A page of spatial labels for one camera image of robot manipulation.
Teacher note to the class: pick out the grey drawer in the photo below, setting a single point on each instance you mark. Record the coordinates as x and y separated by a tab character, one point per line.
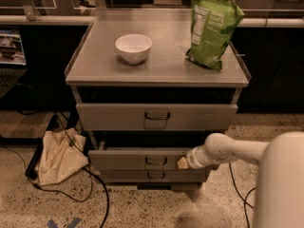
184	176
137	158
156	117

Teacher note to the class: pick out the beige cloth bag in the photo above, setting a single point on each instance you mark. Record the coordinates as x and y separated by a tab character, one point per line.
62	156

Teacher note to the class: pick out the grey top drawer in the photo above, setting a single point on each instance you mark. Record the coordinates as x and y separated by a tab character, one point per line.
156	117

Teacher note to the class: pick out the white ceramic bowl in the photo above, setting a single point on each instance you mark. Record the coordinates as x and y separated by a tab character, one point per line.
133	48

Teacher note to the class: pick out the grey bottom drawer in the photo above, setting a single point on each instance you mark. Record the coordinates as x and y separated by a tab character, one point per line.
184	176

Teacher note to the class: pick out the green snack bag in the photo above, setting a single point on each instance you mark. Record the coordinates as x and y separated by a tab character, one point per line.
212	27

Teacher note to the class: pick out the grey metal drawer cabinet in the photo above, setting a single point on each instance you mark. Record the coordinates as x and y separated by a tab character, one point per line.
99	75

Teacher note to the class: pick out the black table leg base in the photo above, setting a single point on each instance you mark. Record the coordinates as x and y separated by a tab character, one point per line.
30	171

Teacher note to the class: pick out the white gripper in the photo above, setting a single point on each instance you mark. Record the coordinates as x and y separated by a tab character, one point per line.
192	159

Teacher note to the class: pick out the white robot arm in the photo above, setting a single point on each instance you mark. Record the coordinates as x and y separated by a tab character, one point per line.
279	201

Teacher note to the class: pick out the laptop with screen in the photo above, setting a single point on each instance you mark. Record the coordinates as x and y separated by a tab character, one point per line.
13	63

